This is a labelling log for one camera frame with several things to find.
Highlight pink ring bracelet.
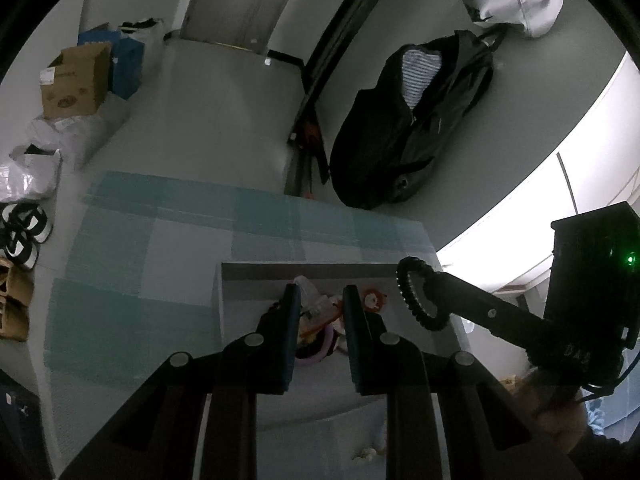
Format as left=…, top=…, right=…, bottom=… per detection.
left=294, top=324, right=342, bottom=365

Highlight printed white round badge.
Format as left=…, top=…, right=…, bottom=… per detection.
left=362, top=288, right=387, bottom=313

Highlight black beaded bracelet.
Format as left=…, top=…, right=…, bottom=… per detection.
left=395, top=256, right=452, bottom=332

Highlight person's right hand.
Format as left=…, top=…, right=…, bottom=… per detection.
left=511, top=373, right=589, bottom=454

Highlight grey cardboard organizer box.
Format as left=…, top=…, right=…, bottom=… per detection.
left=215, top=262, right=469, bottom=430

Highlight teal checkered tablecloth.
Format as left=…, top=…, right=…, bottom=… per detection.
left=43, top=171, right=436, bottom=469

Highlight black clothes rack pole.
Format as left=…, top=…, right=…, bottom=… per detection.
left=283, top=0, right=419, bottom=198

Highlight brown sandals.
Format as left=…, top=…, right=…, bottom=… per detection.
left=0, top=258, right=34, bottom=342

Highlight white plastic bag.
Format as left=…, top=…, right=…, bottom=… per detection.
left=1, top=144, right=62, bottom=203
left=26, top=93, right=130, bottom=171

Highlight blue storage box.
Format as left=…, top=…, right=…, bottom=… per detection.
left=77, top=28, right=145, bottom=100

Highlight brown cardboard box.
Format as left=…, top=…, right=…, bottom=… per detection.
left=39, top=42, right=111, bottom=119

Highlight grey door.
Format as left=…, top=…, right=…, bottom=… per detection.
left=180, top=0, right=288, bottom=54

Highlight black camera box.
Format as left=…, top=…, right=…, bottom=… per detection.
left=544, top=202, right=639, bottom=339

